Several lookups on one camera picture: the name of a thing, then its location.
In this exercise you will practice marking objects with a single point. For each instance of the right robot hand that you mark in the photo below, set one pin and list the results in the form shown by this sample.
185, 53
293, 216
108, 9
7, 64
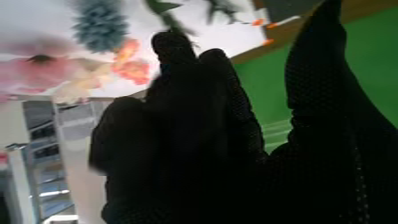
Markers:
213, 160

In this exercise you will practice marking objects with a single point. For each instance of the orange flower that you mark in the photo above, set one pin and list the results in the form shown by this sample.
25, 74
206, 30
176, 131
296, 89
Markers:
133, 68

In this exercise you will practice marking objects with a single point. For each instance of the yellow flower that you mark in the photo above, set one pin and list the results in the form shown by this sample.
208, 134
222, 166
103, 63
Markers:
80, 85

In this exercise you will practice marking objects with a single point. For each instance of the white sheet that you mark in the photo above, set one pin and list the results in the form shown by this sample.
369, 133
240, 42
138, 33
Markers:
224, 33

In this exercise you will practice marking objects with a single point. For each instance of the pink flower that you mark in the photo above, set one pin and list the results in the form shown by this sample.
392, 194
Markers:
35, 68

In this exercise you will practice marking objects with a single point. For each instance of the green sprig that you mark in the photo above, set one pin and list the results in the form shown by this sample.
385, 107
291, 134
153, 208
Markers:
220, 8
169, 16

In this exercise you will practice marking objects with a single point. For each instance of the blue flower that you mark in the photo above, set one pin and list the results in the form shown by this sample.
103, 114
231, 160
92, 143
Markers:
99, 25

